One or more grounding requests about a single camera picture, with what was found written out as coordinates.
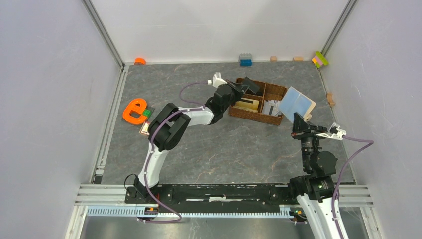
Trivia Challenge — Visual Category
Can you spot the grey card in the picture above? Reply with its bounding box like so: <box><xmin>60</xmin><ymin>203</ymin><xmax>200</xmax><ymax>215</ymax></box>
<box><xmin>242</xmin><ymin>77</ymin><xmax>262</xmax><ymax>96</ymax></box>

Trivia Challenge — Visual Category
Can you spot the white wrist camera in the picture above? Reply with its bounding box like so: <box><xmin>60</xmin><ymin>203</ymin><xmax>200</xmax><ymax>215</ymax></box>
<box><xmin>316</xmin><ymin>122</ymin><xmax>347</xmax><ymax>141</ymax></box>
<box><xmin>207</xmin><ymin>72</ymin><xmax>227</xmax><ymax>88</ymax></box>

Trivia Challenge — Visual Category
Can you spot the pink triangle picture card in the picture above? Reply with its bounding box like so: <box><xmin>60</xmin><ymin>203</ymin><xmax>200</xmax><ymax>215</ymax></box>
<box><xmin>139</xmin><ymin>121</ymin><xmax>150</xmax><ymax>136</ymax></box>

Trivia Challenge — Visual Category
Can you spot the aluminium frame rail left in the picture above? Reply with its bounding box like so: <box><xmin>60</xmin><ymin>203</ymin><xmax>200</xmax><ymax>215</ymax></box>
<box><xmin>82</xmin><ymin>0</ymin><xmax>125</xmax><ymax>68</ymax></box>

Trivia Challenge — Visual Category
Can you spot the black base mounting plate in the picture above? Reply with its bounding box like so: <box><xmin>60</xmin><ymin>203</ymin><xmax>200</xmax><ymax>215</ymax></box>
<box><xmin>124</xmin><ymin>184</ymin><xmax>305</xmax><ymax>214</ymax></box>

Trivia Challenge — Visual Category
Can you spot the orange plastic letter toy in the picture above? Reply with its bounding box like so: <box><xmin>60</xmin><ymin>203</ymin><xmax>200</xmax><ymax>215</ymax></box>
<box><xmin>122</xmin><ymin>98</ymin><xmax>148</xmax><ymax>125</ymax></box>

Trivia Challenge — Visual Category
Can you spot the orange round cap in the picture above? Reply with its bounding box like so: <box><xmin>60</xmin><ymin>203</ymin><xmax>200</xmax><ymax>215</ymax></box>
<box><xmin>134</xmin><ymin>57</ymin><xmax>146</xmax><ymax>65</ymax></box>

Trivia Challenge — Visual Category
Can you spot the curved wooden block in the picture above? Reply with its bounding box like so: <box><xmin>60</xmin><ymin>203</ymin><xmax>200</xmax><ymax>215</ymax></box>
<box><xmin>326</xmin><ymin>92</ymin><xmax>336</xmax><ymax>107</ymax></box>

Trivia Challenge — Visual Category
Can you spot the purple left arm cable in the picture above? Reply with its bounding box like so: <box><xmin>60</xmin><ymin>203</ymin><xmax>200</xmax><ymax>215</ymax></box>
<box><xmin>123</xmin><ymin>82</ymin><xmax>210</xmax><ymax>225</ymax></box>

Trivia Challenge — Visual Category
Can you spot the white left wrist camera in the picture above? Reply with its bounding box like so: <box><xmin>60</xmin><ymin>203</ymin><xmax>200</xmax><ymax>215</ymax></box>
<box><xmin>207</xmin><ymin>72</ymin><xmax>227</xmax><ymax>88</ymax></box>

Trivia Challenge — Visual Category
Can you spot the blue toy brick stack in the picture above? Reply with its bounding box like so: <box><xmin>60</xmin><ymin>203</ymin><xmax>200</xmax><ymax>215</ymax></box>
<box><xmin>239</xmin><ymin>53</ymin><xmax>253</xmax><ymax>67</ymax></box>

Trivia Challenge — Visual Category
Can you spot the small green brick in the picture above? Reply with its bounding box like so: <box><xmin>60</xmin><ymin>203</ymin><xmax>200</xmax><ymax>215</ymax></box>
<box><xmin>142</xmin><ymin>109</ymin><xmax>155</xmax><ymax>118</ymax></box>

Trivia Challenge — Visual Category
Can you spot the silver white card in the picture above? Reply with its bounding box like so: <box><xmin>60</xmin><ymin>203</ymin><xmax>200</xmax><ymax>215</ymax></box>
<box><xmin>261</xmin><ymin>100</ymin><xmax>282</xmax><ymax>117</ymax></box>

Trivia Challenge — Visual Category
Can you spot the aluminium frame rail right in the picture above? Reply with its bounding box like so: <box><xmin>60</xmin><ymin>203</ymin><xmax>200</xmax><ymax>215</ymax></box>
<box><xmin>321</xmin><ymin>0</ymin><xmax>358</xmax><ymax>56</ymax></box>

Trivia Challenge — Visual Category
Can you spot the green pink yellow brick stack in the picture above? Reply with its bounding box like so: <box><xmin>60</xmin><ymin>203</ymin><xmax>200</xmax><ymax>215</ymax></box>
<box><xmin>312</xmin><ymin>51</ymin><xmax>329</xmax><ymax>68</ymax></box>

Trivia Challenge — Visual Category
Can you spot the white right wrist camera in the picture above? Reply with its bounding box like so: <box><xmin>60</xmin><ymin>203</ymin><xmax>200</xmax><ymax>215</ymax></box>
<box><xmin>316</xmin><ymin>122</ymin><xmax>347</xmax><ymax>141</ymax></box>

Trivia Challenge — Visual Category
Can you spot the aluminium frame rail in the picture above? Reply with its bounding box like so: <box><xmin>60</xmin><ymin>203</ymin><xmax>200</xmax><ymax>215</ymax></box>
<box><xmin>82</xmin><ymin>0</ymin><xmax>125</xmax><ymax>68</ymax></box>
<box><xmin>321</xmin><ymin>0</ymin><xmax>358</xmax><ymax>56</ymax></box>

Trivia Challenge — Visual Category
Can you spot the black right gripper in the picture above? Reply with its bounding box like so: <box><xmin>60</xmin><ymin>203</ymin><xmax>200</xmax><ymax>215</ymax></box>
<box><xmin>290</xmin><ymin>112</ymin><xmax>328</xmax><ymax>171</ymax></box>

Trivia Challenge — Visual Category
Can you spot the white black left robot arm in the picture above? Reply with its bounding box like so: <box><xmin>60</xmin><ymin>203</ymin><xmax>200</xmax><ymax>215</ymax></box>
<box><xmin>134</xmin><ymin>73</ymin><xmax>260</xmax><ymax>203</ymax></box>

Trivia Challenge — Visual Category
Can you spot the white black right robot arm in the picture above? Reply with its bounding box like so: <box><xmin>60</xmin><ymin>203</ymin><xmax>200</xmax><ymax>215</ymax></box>
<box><xmin>287</xmin><ymin>113</ymin><xmax>348</xmax><ymax>239</ymax></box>

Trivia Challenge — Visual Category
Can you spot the woven wicker divided basket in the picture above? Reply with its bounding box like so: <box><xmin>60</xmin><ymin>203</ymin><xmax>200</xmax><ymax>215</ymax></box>
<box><xmin>228</xmin><ymin>78</ymin><xmax>287</xmax><ymax>126</ymax></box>

